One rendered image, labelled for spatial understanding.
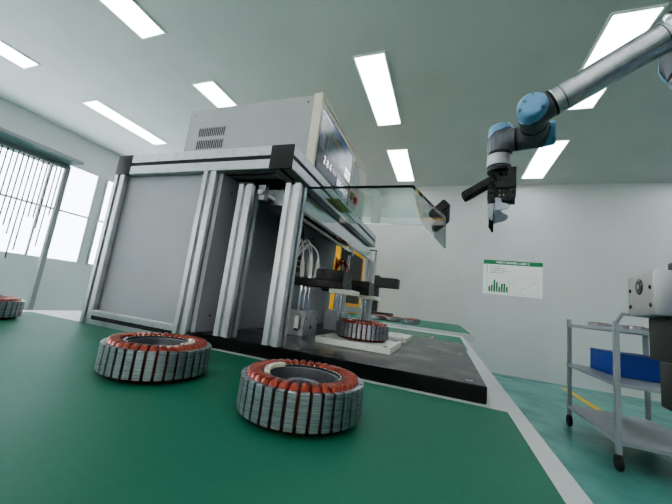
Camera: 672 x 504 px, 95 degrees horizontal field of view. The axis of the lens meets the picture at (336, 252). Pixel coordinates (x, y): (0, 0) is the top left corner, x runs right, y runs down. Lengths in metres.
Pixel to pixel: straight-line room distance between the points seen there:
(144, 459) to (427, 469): 0.18
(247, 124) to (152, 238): 0.36
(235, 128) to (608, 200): 6.38
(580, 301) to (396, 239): 3.13
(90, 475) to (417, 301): 5.87
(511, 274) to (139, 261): 5.81
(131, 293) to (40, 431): 0.48
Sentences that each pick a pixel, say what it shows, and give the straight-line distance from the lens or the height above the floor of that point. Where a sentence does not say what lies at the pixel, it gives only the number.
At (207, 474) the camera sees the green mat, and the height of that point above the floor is 0.75.
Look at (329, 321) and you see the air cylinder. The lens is 0.92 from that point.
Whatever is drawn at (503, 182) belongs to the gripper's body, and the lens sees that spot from 1.14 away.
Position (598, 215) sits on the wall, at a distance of 6.66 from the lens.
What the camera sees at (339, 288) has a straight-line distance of 0.66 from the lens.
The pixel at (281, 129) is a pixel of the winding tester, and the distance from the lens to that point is 0.79.
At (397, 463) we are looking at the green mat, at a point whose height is 0.75.
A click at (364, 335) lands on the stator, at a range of 0.62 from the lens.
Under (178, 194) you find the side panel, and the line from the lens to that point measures 0.71.
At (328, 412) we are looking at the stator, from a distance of 0.26.
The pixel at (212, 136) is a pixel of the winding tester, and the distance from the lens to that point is 0.91.
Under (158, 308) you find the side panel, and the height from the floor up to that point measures 0.80.
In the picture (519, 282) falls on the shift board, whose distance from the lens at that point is 6.13.
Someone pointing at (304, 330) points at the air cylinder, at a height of 0.78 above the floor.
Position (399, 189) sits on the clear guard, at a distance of 0.56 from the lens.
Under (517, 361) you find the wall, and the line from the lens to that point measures 6.12.
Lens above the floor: 0.85
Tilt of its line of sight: 9 degrees up
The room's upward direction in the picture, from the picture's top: 7 degrees clockwise
